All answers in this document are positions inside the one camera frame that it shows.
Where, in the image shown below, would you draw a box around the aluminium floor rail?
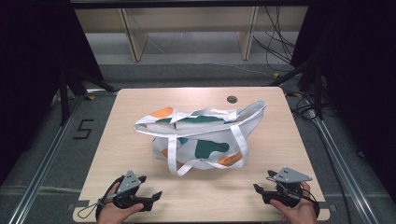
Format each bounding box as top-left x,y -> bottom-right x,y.
303,99 -> 380,224
7,89 -> 119,224

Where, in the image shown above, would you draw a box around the black curtain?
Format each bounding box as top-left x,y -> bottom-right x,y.
0,0 -> 106,186
290,0 -> 396,197

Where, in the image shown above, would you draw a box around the black tripod stand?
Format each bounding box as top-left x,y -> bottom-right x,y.
266,57 -> 325,121
50,66 -> 117,126

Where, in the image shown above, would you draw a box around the black floor cables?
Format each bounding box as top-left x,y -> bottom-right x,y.
288,91 -> 335,122

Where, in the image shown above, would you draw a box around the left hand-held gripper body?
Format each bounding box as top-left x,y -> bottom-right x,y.
106,170 -> 154,213

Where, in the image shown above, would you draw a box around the black hanging cables bundle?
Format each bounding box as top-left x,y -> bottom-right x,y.
252,6 -> 297,73

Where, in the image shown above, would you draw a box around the thin grey gripper cable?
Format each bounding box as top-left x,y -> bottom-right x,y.
77,194 -> 118,219

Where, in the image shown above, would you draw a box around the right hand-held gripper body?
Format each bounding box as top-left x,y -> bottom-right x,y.
262,166 -> 313,209

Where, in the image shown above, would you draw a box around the white tote bag green orange patches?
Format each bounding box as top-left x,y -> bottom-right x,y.
134,100 -> 267,177

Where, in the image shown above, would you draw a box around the person's left hand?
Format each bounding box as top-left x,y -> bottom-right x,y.
96,181 -> 145,224

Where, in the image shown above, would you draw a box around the person's right hand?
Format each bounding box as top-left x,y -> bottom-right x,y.
269,181 -> 318,224

